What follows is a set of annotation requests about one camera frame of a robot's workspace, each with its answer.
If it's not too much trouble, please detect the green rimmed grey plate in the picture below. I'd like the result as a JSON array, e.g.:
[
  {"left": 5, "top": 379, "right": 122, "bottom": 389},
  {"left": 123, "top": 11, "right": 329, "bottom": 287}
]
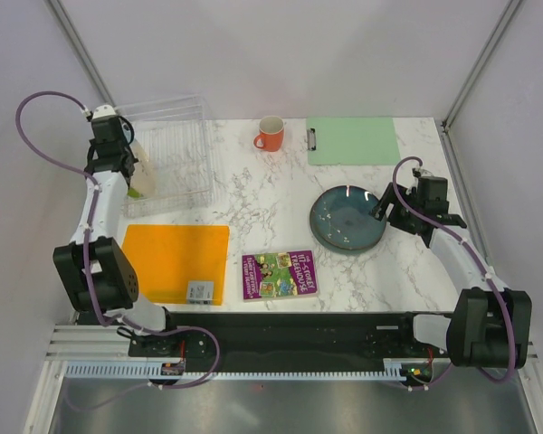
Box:
[{"left": 122, "top": 123, "right": 157, "bottom": 198}]

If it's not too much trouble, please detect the dark blue plate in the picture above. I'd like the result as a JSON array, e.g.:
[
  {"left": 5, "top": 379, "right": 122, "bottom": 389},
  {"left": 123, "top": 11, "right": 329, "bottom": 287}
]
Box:
[{"left": 309, "top": 185, "right": 386, "bottom": 247}]

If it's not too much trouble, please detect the large teal plate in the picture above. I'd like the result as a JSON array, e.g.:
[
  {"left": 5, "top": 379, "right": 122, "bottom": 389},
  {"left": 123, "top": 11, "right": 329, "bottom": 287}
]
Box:
[{"left": 310, "top": 227, "right": 384, "bottom": 256}]

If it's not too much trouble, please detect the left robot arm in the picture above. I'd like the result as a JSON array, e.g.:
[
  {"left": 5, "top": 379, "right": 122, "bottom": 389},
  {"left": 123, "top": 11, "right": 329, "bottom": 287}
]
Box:
[{"left": 52, "top": 106, "right": 181, "bottom": 355}]

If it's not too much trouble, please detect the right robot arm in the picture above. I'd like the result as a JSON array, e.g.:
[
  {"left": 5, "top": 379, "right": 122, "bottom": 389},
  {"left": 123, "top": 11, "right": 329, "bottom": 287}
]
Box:
[{"left": 371, "top": 172, "right": 532, "bottom": 373}]

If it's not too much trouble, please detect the small green plate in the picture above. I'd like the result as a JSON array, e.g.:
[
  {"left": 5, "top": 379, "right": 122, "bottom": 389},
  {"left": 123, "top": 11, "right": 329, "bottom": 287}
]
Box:
[{"left": 128, "top": 188, "right": 143, "bottom": 199}]

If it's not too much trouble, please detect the green clipboard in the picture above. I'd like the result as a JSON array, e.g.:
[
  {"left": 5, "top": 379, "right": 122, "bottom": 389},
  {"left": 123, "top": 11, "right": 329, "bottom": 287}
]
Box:
[{"left": 306, "top": 117, "right": 400, "bottom": 166}]

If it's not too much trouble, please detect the orange cutting board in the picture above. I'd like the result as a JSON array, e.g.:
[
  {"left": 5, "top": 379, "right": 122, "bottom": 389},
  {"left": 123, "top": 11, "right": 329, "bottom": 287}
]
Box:
[{"left": 122, "top": 224, "right": 230, "bottom": 306}]

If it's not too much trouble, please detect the orange mug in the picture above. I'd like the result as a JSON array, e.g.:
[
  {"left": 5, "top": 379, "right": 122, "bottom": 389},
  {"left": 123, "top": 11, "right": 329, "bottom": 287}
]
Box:
[{"left": 253, "top": 116, "right": 285, "bottom": 152}]

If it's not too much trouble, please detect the purple treehouse book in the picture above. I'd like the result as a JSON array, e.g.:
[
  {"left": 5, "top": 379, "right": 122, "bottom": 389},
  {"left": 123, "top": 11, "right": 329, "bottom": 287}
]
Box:
[{"left": 241, "top": 250, "right": 319, "bottom": 301}]

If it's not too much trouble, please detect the small grey box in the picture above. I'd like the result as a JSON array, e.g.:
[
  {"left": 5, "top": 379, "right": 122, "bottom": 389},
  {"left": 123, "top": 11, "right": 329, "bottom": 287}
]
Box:
[{"left": 186, "top": 280, "right": 214, "bottom": 305}]

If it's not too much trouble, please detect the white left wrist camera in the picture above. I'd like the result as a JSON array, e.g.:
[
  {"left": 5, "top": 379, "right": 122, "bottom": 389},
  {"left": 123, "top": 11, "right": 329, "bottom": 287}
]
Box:
[{"left": 82, "top": 104, "right": 118, "bottom": 122}]

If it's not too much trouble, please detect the white wire dish rack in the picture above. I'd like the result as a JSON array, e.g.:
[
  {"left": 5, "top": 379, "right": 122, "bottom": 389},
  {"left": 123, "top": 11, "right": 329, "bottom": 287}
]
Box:
[{"left": 115, "top": 95, "right": 214, "bottom": 218}]

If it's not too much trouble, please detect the right aluminium frame post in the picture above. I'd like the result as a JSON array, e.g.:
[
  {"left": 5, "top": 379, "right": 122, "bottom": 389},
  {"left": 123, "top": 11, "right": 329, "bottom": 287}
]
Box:
[{"left": 440, "top": 0, "right": 525, "bottom": 135}]

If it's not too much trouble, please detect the aluminium frame post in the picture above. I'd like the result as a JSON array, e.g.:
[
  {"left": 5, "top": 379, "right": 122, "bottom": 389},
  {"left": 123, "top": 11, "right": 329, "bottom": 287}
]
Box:
[
  {"left": 440, "top": 0, "right": 525, "bottom": 135},
  {"left": 44, "top": 0, "right": 115, "bottom": 104}
]

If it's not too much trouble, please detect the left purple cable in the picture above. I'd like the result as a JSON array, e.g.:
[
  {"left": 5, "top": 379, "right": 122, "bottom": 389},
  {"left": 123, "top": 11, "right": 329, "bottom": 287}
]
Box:
[{"left": 15, "top": 91, "right": 223, "bottom": 390}]

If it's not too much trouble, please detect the left aluminium frame post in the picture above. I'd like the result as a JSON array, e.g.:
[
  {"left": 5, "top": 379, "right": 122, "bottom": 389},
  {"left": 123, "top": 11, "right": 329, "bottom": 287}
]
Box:
[{"left": 44, "top": 0, "right": 115, "bottom": 104}]

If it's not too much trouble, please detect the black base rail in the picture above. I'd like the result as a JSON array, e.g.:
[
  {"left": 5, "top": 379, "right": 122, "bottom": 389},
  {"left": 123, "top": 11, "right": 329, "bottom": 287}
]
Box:
[{"left": 126, "top": 312, "right": 447, "bottom": 372}]

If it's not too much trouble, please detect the white slotted cable duct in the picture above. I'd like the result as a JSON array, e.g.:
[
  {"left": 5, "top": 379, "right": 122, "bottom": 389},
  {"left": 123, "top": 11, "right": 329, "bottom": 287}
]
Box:
[{"left": 64, "top": 359, "right": 421, "bottom": 382}]

